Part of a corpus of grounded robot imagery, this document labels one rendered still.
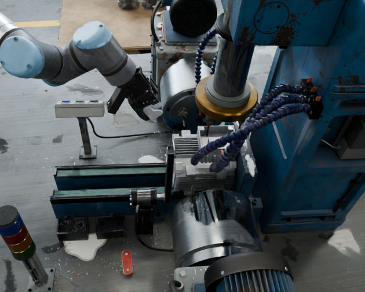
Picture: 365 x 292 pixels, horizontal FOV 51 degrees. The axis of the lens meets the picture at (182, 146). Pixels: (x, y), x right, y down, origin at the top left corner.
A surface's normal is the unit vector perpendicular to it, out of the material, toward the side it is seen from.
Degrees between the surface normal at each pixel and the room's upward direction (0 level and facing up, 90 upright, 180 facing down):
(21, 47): 52
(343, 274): 0
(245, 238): 25
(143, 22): 0
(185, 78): 17
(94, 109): 57
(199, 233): 32
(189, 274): 0
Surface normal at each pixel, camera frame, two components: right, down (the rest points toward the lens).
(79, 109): 0.11, 0.28
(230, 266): -0.52, -0.51
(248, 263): -0.10, -0.63
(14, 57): -0.20, 0.15
